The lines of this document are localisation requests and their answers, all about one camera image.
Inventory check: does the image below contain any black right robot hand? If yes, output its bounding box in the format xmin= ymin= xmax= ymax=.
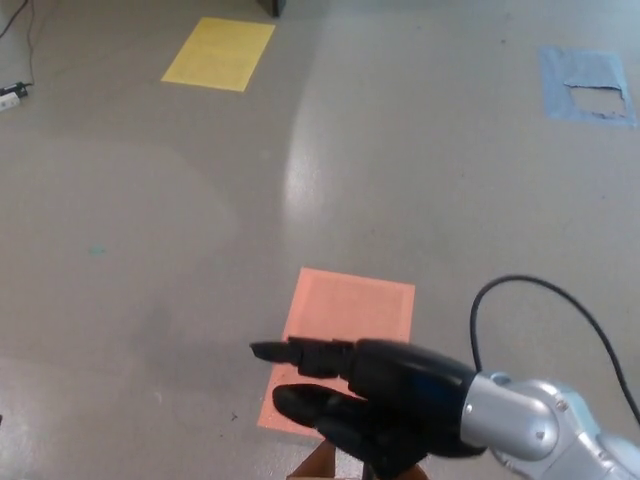
xmin=248 ymin=337 xmax=487 ymax=480

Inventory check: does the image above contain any orange paper sheet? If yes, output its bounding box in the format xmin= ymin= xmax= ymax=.
xmin=256 ymin=266 xmax=417 ymax=441

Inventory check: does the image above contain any brown cardboard box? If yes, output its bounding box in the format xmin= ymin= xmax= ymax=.
xmin=286 ymin=441 xmax=427 ymax=480

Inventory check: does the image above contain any torn blue paper sheet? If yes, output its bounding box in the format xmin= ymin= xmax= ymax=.
xmin=537 ymin=45 xmax=638 ymax=129

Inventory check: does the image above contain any yellow paper sheet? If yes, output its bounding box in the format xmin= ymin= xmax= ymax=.
xmin=160 ymin=16 xmax=277 ymax=93

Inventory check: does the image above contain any dark cabinet base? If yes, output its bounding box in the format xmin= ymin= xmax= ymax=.
xmin=256 ymin=0 xmax=289 ymax=19

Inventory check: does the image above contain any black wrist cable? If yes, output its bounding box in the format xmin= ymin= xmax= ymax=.
xmin=470 ymin=274 xmax=640 ymax=429

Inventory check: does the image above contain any thin black floor cable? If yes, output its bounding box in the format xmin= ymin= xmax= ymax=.
xmin=0 ymin=0 xmax=27 ymax=38
xmin=26 ymin=0 xmax=37 ymax=86

